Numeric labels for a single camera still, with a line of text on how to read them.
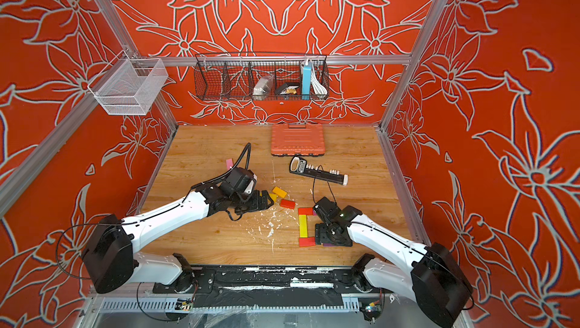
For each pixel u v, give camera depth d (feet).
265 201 2.39
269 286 2.39
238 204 2.20
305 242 2.73
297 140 3.60
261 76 3.20
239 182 2.09
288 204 2.97
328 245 2.57
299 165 3.33
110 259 1.32
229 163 3.40
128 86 3.01
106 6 2.50
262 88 2.98
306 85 2.88
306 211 3.01
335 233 1.91
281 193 3.05
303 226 2.78
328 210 2.16
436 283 1.30
